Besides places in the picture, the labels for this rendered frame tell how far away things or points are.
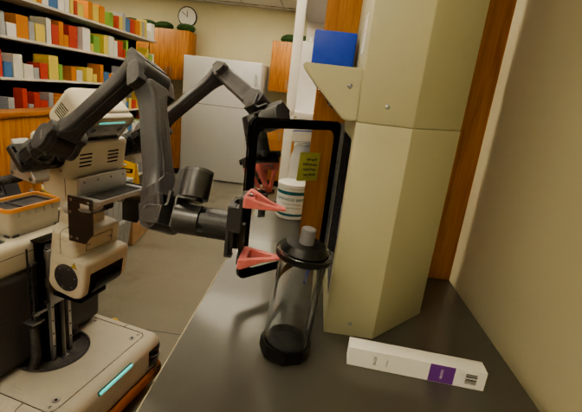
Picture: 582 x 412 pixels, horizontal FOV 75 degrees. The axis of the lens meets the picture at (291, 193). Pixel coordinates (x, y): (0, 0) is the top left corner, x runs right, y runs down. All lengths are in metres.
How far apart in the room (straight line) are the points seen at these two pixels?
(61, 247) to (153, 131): 0.79
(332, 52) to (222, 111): 4.92
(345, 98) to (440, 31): 0.21
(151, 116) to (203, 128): 5.02
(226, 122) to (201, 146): 0.54
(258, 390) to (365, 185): 0.43
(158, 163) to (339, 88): 0.39
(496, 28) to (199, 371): 1.09
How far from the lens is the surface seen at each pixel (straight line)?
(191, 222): 0.72
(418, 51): 0.78
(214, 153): 5.92
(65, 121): 1.22
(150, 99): 0.95
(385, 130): 0.77
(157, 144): 0.86
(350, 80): 0.76
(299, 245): 0.71
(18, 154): 1.36
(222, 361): 0.81
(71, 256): 1.55
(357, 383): 0.81
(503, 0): 1.25
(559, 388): 0.93
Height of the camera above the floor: 1.45
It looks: 15 degrees down
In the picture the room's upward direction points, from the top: 7 degrees clockwise
